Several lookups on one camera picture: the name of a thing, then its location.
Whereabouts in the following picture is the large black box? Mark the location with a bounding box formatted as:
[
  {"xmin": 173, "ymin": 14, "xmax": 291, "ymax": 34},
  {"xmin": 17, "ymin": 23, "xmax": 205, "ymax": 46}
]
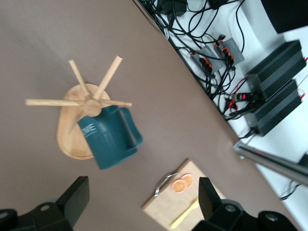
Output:
[{"xmin": 261, "ymin": 0, "xmax": 308, "ymax": 34}]

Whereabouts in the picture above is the yellow plastic fork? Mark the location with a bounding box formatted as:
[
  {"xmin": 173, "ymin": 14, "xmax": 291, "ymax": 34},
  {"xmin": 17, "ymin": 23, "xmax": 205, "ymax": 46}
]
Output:
[{"xmin": 169, "ymin": 196, "xmax": 201, "ymax": 230}]

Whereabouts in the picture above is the black power adapter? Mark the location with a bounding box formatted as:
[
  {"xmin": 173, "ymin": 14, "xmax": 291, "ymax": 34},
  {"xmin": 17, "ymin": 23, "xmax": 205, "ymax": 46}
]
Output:
[{"xmin": 158, "ymin": 0, "xmax": 188, "ymax": 16}]

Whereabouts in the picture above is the bamboo cutting board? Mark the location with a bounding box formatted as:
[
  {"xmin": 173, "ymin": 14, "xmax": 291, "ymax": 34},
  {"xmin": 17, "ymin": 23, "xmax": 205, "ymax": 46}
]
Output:
[{"xmin": 141, "ymin": 158, "xmax": 228, "ymax": 231}]

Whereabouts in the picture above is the red wire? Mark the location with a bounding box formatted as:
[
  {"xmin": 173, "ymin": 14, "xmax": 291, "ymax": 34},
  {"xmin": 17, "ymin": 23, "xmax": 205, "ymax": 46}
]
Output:
[{"xmin": 227, "ymin": 78, "xmax": 256, "ymax": 114}]

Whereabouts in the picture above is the grey orange usb hub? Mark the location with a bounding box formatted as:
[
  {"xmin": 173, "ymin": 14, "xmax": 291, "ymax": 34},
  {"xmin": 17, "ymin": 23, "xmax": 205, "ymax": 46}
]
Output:
[
  {"xmin": 213, "ymin": 37, "xmax": 245, "ymax": 70},
  {"xmin": 190, "ymin": 45, "xmax": 223, "ymax": 76}
]

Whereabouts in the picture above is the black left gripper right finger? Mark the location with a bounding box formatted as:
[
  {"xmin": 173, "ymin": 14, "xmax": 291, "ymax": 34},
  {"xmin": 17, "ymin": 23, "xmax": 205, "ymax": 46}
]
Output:
[{"xmin": 192, "ymin": 177, "xmax": 300, "ymax": 231}]

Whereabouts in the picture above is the small green circuit board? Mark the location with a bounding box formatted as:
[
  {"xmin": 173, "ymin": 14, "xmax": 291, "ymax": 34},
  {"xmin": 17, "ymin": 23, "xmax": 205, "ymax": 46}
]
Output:
[{"xmin": 228, "ymin": 92, "xmax": 250, "ymax": 102}]

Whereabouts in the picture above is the orange slice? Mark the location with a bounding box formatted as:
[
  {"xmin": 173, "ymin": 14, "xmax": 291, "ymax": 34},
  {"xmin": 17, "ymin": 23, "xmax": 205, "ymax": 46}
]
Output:
[
  {"xmin": 180, "ymin": 173, "xmax": 194, "ymax": 189},
  {"xmin": 172, "ymin": 178, "xmax": 189, "ymax": 194}
]

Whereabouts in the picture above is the dark teal mug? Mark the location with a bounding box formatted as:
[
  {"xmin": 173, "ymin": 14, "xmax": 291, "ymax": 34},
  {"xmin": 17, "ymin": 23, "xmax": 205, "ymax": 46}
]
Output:
[{"xmin": 77, "ymin": 105, "xmax": 143, "ymax": 170}]

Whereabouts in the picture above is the black cable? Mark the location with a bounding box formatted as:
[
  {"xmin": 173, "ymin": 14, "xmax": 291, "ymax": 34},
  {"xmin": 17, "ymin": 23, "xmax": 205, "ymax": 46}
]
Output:
[
  {"xmin": 235, "ymin": 0, "xmax": 246, "ymax": 53},
  {"xmin": 280, "ymin": 180, "xmax": 303, "ymax": 201},
  {"xmin": 168, "ymin": 12, "xmax": 217, "ymax": 44}
]

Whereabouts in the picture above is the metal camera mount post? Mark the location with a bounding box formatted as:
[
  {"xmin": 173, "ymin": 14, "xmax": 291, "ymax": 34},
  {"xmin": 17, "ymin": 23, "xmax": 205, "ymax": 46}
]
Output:
[{"xmin": 232, "ymin": 141, "xmax": 308, "ymax": 187}]

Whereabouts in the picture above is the black power supply box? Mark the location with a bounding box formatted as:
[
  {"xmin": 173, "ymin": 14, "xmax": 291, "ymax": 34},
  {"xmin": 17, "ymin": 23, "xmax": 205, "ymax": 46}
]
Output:
[
  {"xmin": 244, "ymin": 40, "xmax": 303, "ymax": 102},
  {"xmin": 243, "ymin": 80, "xmax": 303, "ymax": 137}
]

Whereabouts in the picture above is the metal cutting board handle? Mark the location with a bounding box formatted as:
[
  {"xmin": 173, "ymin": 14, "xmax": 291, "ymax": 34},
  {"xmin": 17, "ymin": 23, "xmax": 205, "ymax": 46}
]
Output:
[{"xmin": 154, "ymin": 172, "xmax": 180, "ymax": 198}]

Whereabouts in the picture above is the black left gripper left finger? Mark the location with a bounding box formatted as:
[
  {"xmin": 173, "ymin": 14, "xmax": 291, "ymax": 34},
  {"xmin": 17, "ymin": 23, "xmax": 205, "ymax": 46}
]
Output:
[{"xmin": 0, "ymin": 176, "xmax": 90, "ymax": 231}]

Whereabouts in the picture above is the wooden mug rack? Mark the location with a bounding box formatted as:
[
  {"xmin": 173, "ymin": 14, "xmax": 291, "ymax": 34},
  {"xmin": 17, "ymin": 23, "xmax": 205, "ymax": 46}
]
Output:
[{"xmin": 25, "ymin": 55, "xmax": 133, "ymax": 161}]

